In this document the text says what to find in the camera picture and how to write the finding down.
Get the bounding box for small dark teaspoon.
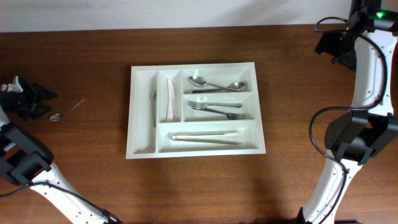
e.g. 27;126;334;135
50;99;85;121

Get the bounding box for small steel teaspoon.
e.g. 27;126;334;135
150;90;157;127

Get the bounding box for steel fork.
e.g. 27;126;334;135
187;100;243;108
197;108;248;120

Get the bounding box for pink plastic knife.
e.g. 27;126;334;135
166;79;175;122

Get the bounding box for steel tweezers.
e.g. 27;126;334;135
170;133;241;145

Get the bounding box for steel tablespoon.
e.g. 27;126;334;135
192;82;248;93
188;75;226;89

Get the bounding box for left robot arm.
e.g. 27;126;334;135
1;77;121;223

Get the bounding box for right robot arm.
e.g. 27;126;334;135
293;0;397;223

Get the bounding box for white plastic cutlery tray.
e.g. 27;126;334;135
126;62;266;159

